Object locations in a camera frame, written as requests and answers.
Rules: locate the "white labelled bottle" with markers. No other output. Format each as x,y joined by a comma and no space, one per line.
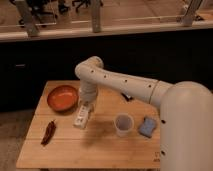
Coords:
83,116

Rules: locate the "orange ceramic bowl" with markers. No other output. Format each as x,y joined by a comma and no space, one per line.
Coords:
62,98

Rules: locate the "middle metal window post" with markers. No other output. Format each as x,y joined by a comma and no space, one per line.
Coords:
95,16

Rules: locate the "blue sponge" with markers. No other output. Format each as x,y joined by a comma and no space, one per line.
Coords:
147,127

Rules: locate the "wooden table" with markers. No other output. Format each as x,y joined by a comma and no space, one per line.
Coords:
95,147

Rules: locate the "metal window post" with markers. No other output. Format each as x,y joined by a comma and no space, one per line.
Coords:
188,18
95,16
26,15

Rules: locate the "black office chair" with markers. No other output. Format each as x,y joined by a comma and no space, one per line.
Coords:
38,7

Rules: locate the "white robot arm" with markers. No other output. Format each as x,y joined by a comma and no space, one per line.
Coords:
185,108

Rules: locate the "translucent plastic cup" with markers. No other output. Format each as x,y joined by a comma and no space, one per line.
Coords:
124,124

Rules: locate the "right metal window post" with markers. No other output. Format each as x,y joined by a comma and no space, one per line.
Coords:
188,18

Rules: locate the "black and white eraser block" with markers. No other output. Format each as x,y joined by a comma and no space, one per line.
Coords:
127,97

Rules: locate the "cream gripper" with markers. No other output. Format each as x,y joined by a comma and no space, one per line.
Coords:
88,104

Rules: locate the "dried red chili pepper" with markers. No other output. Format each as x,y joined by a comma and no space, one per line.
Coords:
49,132

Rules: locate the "left metal window post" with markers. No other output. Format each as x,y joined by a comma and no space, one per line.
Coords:
26,15

